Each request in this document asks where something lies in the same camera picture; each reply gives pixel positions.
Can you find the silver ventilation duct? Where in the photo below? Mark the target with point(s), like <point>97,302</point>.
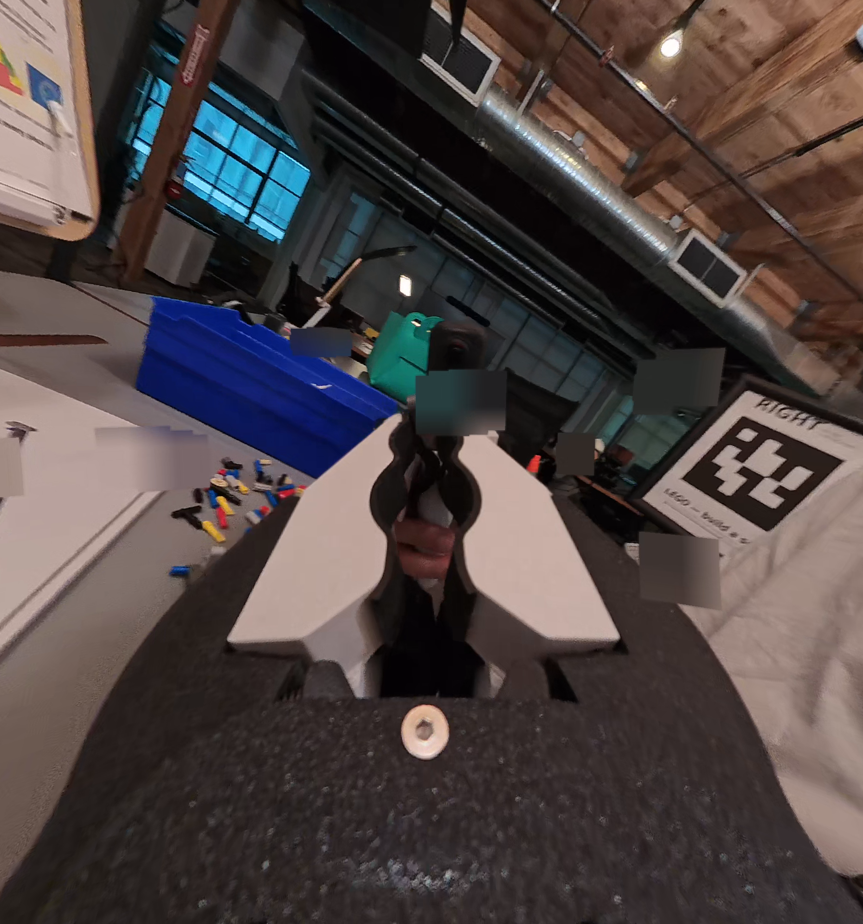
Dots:
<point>583,180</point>

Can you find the white wooden document stand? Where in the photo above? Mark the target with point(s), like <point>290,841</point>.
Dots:
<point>85,144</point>

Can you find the ceiling spot lamp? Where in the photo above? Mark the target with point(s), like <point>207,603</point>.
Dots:
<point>669,45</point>

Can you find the blue plastic bin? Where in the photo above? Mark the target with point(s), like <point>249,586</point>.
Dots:
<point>243,390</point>

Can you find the person's right hand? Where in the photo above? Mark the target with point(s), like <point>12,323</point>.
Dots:
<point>424,548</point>

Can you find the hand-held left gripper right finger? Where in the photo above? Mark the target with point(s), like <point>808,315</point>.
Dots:
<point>547,570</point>

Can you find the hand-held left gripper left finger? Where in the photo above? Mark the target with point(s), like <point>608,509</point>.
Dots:
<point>308,570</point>

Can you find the white cabinet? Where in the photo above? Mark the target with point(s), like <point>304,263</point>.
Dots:
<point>182,249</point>

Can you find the white instruction booklet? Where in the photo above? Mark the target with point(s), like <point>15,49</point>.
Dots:
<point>41,563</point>

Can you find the printed paper sheet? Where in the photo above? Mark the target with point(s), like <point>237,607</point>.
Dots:
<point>12,144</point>

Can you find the teal carry case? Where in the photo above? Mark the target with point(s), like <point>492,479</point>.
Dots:
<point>395,361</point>

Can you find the pile of colourful connector pins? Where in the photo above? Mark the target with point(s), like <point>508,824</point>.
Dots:
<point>218,530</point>

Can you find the white air vent grille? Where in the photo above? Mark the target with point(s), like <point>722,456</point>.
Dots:
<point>707,268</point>
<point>460,61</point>

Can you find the wooden support post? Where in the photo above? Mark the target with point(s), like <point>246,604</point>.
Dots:
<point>178,130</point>

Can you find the black wooden desk lamp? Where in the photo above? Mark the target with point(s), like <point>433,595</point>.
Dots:
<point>344,281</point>

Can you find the large paned window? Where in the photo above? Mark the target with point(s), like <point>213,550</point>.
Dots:
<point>243,166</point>

